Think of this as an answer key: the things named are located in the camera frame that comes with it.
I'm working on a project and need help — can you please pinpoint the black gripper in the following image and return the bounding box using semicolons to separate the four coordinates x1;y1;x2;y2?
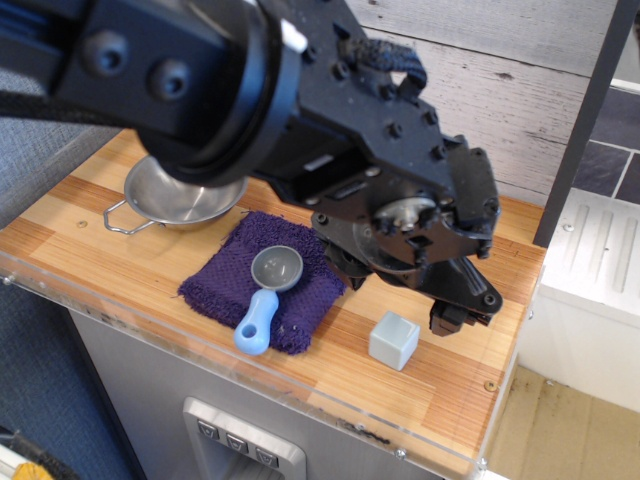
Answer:
256;1;503;336

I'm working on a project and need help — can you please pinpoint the small steel bowl with handle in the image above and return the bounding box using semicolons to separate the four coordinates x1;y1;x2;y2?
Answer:
103;156;249;236

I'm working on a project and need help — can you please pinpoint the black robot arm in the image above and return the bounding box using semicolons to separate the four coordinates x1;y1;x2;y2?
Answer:
1;1;502;336

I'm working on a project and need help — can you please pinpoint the pale grey block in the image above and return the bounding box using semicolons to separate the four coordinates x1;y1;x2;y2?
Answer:
368;311;421;371

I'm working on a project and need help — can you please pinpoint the blue grey measuring scoop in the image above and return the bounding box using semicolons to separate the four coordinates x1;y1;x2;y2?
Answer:
234;245;304;356

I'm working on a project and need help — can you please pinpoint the white toy sink unit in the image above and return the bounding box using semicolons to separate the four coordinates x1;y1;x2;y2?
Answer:
518;189;639;411

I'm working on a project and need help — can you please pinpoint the purple towel cloth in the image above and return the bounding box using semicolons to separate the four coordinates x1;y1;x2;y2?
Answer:
178;212;346;355

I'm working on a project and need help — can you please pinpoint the steel button panel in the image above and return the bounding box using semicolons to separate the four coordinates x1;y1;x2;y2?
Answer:
183;397;307;479

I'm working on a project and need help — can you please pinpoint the clear acrylic edge guard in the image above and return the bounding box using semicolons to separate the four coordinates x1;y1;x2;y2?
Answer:
1;238;544;479

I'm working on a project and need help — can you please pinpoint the yellow black object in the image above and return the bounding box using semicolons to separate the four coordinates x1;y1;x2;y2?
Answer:
1;428;77;479

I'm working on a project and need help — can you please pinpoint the dark grey right post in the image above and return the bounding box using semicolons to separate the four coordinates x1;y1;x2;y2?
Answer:
533;0;639;248

